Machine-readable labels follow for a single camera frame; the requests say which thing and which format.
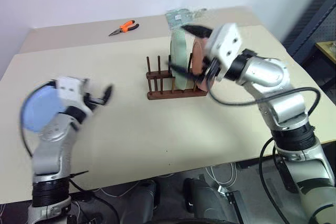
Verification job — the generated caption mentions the blue plate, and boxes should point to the blue plate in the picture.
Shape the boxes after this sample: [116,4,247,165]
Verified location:
[20,84,67,133]

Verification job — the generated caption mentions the dark rounded robot leg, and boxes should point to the dark rounded robot leg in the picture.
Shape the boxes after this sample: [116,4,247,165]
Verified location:
[182,177,232,222]
[123,180,161,224]

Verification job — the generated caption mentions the dark perforated metal frame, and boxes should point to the dark perforated metal frame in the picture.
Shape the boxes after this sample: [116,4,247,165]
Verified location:
[282,0,336,88]

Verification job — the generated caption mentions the black floor cable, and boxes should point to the black floor cable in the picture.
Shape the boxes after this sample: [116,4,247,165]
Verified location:
[69,179,120,224]

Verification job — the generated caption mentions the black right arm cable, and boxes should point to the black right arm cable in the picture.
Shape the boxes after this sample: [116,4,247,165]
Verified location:
[208,83,322,223]

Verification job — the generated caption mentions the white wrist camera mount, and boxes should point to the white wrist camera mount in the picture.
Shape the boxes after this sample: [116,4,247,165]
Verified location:
[56,77,89,104]
[204,23,247,68]

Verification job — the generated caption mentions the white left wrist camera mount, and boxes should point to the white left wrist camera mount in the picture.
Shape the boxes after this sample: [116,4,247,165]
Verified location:
[56,77,89,104]

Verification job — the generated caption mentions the green plate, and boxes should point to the green plate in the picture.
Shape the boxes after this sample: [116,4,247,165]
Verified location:
[169,28,192,90]

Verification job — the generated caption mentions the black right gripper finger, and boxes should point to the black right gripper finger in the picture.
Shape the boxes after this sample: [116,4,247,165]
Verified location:
[166,60,208,83]
[181,24,214,39]

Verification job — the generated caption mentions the orange handled pliers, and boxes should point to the orange handled pliers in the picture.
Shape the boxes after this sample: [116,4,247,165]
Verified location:
[108,20,140,37]

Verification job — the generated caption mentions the black metal bracket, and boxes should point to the black metal bracket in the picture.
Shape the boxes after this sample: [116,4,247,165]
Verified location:
[216,185,249,224]

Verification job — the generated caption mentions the wooden dish rack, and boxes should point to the wooden dish rack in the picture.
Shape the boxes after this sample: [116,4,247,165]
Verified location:
[145,55,211,101]

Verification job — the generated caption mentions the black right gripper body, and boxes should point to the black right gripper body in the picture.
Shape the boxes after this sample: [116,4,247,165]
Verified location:
[202,56,224,83]

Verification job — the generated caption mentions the white floor cable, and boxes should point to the white floor cable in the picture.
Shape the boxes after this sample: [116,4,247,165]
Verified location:
[204,162,237,190]
[93,179,144,199]

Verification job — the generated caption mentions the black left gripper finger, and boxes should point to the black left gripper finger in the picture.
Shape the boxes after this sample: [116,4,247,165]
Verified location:
[101,84,114,105]

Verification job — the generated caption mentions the pink plate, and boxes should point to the pink plate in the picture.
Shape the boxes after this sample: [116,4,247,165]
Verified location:
[189,37,212,91]

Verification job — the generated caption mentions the clear plastic bag with label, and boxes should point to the clear plastic bag with label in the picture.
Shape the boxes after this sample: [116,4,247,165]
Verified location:
[164,8,208,35]

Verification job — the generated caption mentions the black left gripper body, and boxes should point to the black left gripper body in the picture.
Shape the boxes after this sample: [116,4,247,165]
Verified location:
[82,91,107,111]

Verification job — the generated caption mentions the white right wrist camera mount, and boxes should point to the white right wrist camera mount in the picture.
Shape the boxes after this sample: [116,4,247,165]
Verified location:
[204,23,247,68]

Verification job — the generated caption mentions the yellow wooden side table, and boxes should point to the yellow wooden side table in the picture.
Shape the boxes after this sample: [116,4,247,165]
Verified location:
[314,40,336,65]

